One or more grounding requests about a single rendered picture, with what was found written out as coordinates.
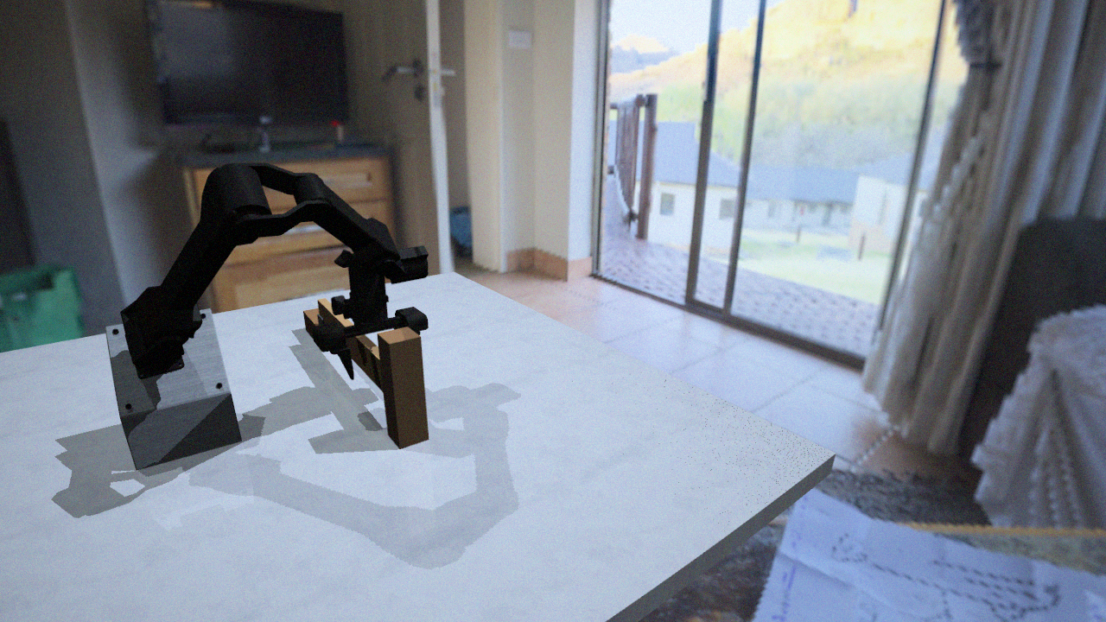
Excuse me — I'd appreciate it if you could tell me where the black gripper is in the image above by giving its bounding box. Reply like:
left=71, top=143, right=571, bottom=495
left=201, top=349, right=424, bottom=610
left=312, top=288, right=429, bottom=380

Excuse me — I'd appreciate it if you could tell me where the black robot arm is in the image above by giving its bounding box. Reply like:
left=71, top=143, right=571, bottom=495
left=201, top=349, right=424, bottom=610
left=119, top=162, right=428, bottom=379

